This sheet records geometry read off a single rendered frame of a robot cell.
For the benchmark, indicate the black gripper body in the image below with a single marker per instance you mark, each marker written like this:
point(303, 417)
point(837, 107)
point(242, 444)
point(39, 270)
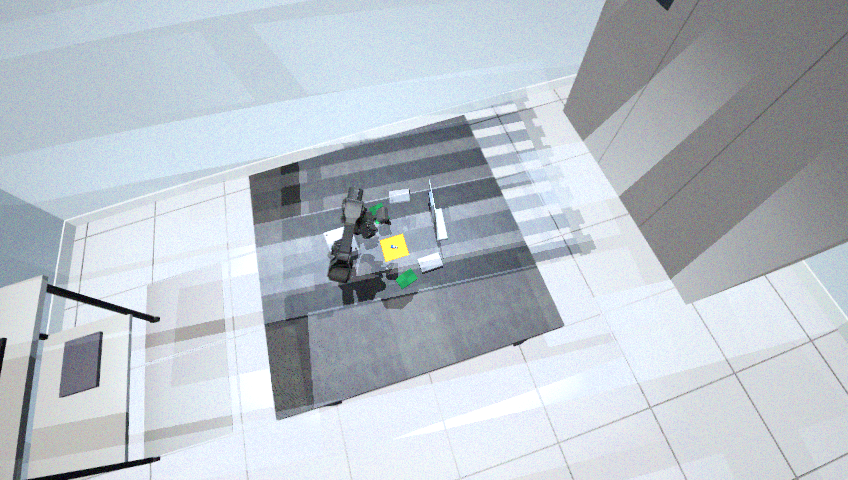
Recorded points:
point(381, 216)

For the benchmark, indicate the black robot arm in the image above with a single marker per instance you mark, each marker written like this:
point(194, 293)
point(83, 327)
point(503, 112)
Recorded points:
point(352, 208)

